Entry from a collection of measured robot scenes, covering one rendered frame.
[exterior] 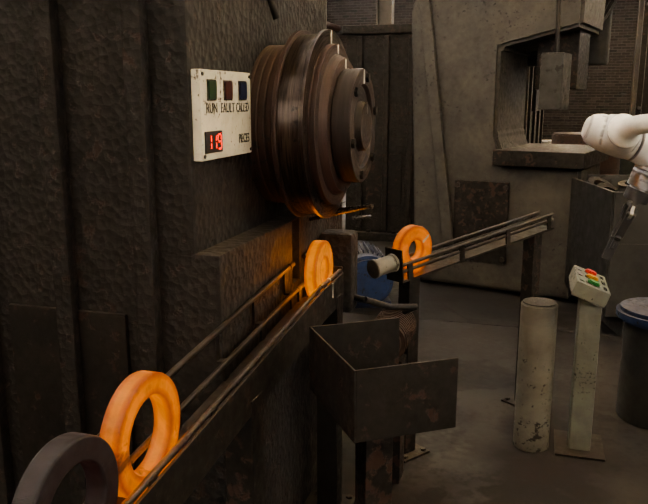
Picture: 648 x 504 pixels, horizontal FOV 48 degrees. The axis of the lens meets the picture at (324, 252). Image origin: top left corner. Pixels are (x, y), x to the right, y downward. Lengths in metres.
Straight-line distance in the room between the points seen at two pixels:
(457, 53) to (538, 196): 0.98
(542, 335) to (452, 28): 2.51
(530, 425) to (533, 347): 0.28
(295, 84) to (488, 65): 2.89
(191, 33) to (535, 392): 1.66
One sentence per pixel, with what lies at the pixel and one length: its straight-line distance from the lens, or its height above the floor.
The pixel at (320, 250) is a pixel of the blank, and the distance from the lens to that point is 1.87.
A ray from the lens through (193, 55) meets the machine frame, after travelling 1.49.
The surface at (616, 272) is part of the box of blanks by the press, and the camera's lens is 3.84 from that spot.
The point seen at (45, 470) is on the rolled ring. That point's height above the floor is 0.75.
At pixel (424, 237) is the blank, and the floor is 0.74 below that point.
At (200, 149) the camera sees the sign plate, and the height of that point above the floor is 1.08.
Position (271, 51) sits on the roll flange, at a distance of 1.82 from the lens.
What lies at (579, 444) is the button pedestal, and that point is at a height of 0.03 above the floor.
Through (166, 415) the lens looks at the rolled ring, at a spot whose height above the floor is 0.69.
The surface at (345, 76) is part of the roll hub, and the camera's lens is 1.77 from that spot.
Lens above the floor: 1.18
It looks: 12 degrees down
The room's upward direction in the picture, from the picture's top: straight up
